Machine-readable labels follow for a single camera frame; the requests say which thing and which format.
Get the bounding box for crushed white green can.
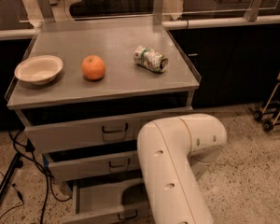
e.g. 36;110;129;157
133;46;169;73

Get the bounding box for grey top drawer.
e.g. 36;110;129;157
25;106;192;153

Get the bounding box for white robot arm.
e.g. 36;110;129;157
137;114;227;224

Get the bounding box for grey bottom drawer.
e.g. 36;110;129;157
63;178;150;224

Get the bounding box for dark seated person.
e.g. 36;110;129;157
69;0;153;19

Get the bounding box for white horizontal rail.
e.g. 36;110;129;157
0;15;280;40

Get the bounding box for orange fruit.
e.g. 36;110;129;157
81;55;105;80

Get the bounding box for grey middle drawer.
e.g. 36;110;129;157
44;140;140;182

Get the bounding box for white bowl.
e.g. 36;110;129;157
14;55;63;85

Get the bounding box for black tripod leg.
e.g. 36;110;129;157
0;153;21;202

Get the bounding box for black floor cable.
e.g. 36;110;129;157
0;130;73;224

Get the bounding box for grey metal drawer cabinet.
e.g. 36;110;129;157
5;15;202;185

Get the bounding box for grey drawer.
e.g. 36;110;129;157
25;106;192;153
44;140;140;182
63;178;150;224

